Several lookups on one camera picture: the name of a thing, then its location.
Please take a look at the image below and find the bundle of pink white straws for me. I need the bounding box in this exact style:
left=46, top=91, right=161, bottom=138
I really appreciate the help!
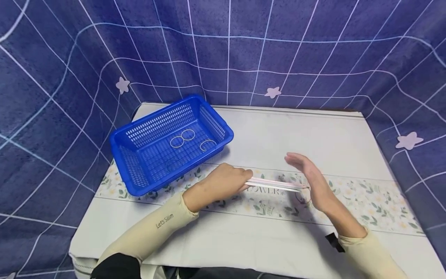
left=244, top=177, right=310, bottom=193

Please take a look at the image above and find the black wrist band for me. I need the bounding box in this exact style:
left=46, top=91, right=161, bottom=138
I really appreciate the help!
left=325, top=232, right=346, bottom=253

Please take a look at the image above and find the person's left hand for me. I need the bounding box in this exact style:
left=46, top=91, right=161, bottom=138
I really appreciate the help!
left=182, top=163, right=254, bottom=213

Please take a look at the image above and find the person's left forearm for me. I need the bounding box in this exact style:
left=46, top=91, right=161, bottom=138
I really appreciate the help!
left=91, top=193, right=200, bottom=279

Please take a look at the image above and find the person's right forearm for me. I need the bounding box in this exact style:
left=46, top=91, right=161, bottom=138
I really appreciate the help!
left=322, top=201, right=410, bottom=279

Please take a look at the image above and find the blue plastic basket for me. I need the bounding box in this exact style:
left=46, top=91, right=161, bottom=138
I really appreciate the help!
left=109, top=94, right=234, bottom=197

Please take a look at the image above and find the person's body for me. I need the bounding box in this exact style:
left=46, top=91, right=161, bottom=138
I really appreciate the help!
left=90, top=253, right=314, bottom=279

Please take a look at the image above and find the person's right hand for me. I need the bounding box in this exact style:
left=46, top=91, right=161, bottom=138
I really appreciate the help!
left=285, top=152, right=338, bottom=214

